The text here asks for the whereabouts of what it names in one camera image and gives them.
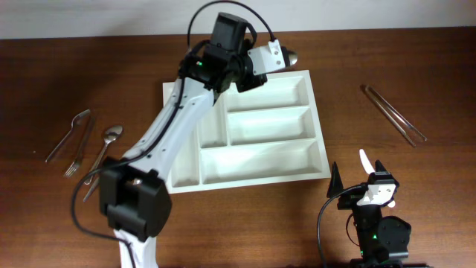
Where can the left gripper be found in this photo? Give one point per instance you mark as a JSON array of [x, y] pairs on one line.
[[247, 81]]

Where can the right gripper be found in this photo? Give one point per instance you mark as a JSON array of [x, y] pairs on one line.
[[335, 184]]

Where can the large steel spoon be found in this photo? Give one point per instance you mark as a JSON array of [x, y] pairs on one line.
[[109, 136], [290, 57]]

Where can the steel fork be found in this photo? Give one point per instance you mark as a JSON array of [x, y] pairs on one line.
[[75, 122], [78, 160]]

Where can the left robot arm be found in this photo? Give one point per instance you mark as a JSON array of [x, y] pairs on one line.
[[133, 194]]

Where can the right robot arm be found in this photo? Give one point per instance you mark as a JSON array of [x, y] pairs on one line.
[[383, 241]]

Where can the white plastic knife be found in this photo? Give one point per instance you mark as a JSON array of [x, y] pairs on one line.
[[366, 164]]

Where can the long steel kitchen tongs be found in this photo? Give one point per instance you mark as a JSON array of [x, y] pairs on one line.
[[397, 120]]

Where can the white plastic cutlery tray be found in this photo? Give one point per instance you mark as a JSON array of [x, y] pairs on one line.
[[267, 135]]

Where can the small steel teaspoon right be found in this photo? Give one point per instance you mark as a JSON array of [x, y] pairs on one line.
[[137, 181]]

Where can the small steel teaspoon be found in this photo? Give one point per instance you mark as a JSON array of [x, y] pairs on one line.
[[93, 187], [137, 181]]

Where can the small steel teaspoon left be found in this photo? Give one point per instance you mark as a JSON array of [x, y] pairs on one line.
[[93, 187]]

